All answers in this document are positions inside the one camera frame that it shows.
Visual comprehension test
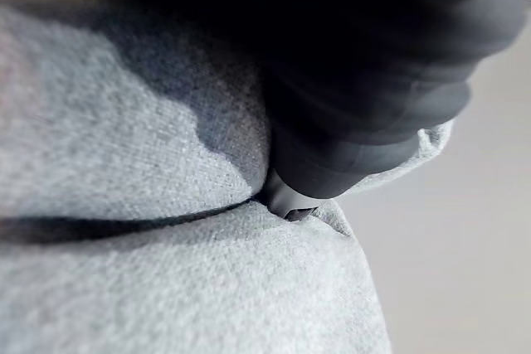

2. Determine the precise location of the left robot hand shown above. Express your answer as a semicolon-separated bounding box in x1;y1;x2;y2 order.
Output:
74;0;531;223

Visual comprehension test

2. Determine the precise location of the light grey fabric cushion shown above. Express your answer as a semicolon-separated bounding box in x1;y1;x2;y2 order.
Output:
0;0;456;354

